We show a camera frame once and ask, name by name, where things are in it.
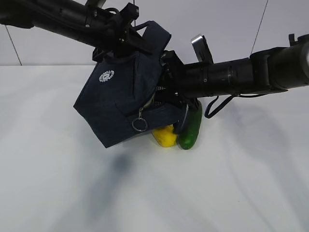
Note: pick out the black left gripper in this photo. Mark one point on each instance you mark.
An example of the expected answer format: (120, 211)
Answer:
(119, 38)

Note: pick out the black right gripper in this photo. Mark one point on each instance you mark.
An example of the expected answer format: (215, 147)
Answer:
(170, 88)

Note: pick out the green cucumber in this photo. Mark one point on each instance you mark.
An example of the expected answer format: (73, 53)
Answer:
(189, 135)

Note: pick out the yellow lemon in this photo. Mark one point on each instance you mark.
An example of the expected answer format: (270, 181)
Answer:
(165, 136)

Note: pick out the dark navy fabric bag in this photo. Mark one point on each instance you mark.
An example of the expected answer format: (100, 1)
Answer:
(115, 100)

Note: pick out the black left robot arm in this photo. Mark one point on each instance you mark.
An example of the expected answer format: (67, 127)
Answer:
(64, 17)

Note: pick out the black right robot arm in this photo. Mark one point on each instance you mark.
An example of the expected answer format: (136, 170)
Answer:
(265, 72)

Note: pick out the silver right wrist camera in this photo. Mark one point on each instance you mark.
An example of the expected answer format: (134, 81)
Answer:
(201, 49)

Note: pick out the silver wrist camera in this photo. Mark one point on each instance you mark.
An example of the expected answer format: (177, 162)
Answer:
(95, 3)
(201, 49)

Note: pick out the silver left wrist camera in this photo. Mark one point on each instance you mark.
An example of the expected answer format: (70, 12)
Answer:
(95, 3)

